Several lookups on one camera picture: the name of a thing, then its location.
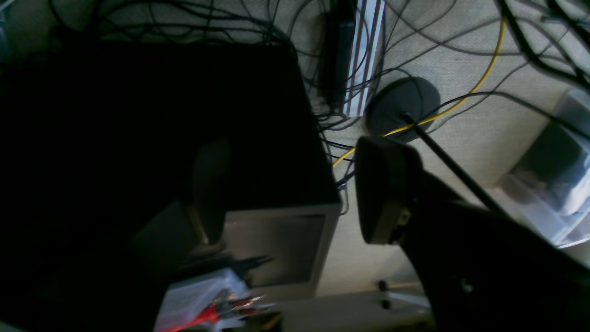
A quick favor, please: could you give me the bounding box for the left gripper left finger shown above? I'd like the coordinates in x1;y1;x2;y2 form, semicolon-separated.
130;139;231;285

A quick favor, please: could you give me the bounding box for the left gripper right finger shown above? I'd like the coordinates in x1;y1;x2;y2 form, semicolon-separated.
355;136;590;332

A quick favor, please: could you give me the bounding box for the clear box with red tools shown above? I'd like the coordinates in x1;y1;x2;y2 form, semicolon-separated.
153;268;272;332

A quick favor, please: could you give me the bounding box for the clear plastic storage bin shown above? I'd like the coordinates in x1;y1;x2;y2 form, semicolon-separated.
495;89;590;249

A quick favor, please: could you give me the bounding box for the black computer tower case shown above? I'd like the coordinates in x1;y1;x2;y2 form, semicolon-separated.
0;41;341;332

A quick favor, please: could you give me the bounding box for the round black stand base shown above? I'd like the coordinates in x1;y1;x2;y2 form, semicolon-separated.
365;77;441;143

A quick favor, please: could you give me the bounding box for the yellow cable on floor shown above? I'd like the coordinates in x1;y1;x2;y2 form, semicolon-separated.
332;16;507;167

